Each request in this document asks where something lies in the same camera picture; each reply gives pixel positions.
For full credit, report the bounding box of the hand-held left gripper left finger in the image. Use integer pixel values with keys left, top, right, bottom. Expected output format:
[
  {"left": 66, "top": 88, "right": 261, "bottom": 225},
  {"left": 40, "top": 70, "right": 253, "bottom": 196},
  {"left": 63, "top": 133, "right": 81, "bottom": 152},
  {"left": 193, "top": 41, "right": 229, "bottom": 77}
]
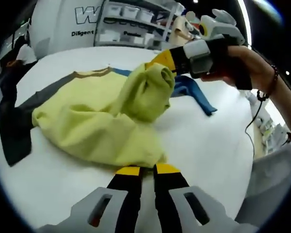
[{"left": 37, "top": 166, "right": 143, "bottom": 233}]

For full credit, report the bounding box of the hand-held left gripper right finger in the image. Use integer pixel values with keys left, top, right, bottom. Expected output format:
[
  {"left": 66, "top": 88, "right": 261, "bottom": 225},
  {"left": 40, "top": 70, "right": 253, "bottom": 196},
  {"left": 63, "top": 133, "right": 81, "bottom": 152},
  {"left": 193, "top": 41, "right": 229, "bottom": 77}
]
[{"left": 153, "top": 164, "right": 258, "bottom": 233}]

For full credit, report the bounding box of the yellow blue grey garment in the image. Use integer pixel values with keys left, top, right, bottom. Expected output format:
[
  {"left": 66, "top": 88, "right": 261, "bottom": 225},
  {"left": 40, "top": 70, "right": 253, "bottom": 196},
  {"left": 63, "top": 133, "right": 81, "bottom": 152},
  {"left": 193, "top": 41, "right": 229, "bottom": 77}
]
[{"left": 0, "top": 62, "right": 218, "bottom": 168}]

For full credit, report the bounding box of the person's right hand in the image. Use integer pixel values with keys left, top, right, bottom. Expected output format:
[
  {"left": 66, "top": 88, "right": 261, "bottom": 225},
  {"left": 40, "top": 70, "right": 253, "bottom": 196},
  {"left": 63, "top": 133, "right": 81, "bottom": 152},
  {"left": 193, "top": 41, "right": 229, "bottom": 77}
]
[{"left": 200, "top": 45, "right": 277, "bottom": 95}]

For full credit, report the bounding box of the white storage bin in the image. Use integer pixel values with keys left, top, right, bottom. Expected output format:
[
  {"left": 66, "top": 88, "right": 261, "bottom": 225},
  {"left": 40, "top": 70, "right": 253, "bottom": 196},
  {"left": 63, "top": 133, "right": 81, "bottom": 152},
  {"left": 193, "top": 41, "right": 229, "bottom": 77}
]
[
  {"left": 106, "top": 4, "right": 123, "bottom": 17},
  {"left": 137, "top": 9, "right": 155, "bottom": 22},
  {"left": 122, "top": 6, "right": 140, "bottom": 19}
]

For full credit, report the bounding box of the grey metal shelving rack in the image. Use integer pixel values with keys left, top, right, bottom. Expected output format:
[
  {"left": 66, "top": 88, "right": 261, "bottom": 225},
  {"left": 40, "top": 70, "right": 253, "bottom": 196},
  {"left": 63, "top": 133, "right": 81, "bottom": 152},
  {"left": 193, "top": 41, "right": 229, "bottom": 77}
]
[{"left": 94, "top": 0, "right": 185, "bottom": 49}]

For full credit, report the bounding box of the grey mesh office chair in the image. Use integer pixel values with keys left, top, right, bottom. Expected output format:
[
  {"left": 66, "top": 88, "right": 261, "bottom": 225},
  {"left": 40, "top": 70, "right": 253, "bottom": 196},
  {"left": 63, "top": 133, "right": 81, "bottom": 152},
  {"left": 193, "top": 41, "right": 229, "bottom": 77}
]
[{"left": 235, "top": 145, "right": 291, "bottom": 229}]

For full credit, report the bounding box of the red bead bracelet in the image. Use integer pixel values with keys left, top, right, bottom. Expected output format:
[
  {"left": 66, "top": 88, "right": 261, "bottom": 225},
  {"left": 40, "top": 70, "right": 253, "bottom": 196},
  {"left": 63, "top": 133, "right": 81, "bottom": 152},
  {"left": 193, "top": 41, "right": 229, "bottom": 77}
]
[{"left": 257, "top": 64, "right": 279, "bottom": 100}]

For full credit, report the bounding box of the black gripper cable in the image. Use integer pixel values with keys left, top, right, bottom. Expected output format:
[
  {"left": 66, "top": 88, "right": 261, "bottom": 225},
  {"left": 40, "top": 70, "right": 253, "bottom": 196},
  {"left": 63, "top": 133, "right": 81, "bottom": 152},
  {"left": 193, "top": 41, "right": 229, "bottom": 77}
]
[{"left": 244, "top": 97, "right": 265, "bottom": 161}]

